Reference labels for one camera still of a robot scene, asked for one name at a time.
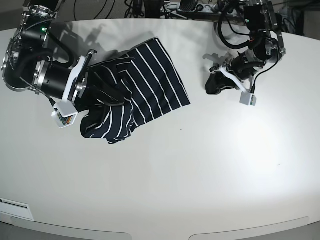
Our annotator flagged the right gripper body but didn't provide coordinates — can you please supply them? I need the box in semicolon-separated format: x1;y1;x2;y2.
61;49;98;104

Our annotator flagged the white label plate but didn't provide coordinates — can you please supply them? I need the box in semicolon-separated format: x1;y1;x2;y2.
0;198;34;222

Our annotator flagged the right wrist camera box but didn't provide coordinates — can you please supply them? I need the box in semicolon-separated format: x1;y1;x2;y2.
51;100;78;129

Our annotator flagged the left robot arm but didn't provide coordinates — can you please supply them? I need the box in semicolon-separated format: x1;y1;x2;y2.
205;0;286;95

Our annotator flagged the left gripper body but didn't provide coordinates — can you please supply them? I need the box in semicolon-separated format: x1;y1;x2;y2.
209;56;257;93

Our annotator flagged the grey power strip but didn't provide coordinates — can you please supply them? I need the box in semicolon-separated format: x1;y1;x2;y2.
161;0;228;17

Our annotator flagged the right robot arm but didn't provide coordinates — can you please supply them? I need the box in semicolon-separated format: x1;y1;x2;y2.
1;0;124;109

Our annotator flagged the navy white striped T-shirt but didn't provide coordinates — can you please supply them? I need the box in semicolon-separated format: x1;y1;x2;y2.
76;37;190;144

